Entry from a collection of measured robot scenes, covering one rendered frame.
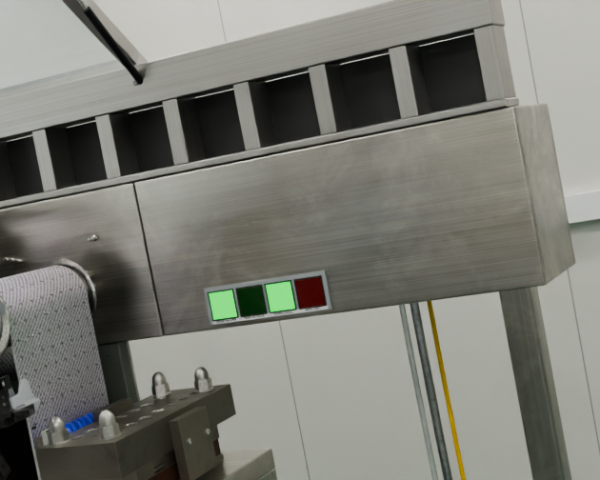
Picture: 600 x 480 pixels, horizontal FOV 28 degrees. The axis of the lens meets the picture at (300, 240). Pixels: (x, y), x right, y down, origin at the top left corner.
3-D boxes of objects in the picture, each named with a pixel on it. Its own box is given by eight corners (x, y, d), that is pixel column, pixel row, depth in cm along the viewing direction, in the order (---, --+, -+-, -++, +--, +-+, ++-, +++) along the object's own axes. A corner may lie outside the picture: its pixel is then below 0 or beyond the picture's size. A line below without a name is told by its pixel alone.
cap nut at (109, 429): (94, 440, 195) (90, 413, 195) (107, 434, 199) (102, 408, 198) (113, 439, 194) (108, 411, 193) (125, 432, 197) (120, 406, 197)
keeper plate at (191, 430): (180, 483, 207) (168, 421, 206) (208, 466, 216) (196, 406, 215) (192, 482, 205) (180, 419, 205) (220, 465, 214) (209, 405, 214)
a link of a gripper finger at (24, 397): (46, 370, 204) (11, 384, 196) (52, 405, 205) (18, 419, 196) (31, 372, 206) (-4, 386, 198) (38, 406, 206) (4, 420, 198)
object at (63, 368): (31, 449, 204) (10, 343, 203) (109, 413, 225) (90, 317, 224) (34, 449, 203) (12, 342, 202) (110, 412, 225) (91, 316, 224)
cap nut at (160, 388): (149, 397, 228) (144, 374, 228) (158, 393, 231) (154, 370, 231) (165, 396, 227) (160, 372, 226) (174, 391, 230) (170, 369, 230)
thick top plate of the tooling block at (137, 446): (42, 484, 198) (34, 449, 198) (165, 421, 234) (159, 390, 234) (121, 478, 191) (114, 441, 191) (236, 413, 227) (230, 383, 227)
